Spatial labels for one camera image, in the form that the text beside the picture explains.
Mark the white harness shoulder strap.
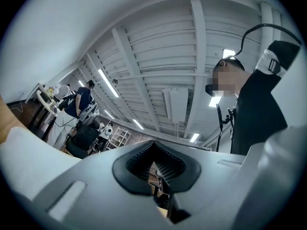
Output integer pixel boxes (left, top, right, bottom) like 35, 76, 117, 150
255, 48, 288, 78

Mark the black head-worn camera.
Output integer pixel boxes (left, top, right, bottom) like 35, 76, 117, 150
205, 83, 216, 97

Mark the thick black cable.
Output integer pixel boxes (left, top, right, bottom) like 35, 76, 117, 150
236, 23, 303, 57

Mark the white ceiling air unit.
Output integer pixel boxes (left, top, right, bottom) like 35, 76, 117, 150
161, 87, 189, 124

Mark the person's torso in black shirt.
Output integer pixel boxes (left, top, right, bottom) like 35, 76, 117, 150
229, 40, 303, 156

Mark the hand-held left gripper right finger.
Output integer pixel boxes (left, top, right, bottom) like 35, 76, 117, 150
154, 139, 249, 230

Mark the person's head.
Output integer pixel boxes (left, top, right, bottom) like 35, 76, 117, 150
205, 57, 254, 98

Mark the white wooden rack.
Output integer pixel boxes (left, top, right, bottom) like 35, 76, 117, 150
106, 126, 132, 150

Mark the white table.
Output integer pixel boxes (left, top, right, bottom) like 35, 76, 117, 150
25, 82, 63, 119

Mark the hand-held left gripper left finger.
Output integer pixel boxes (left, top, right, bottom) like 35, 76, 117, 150
31, 139, 175, 230

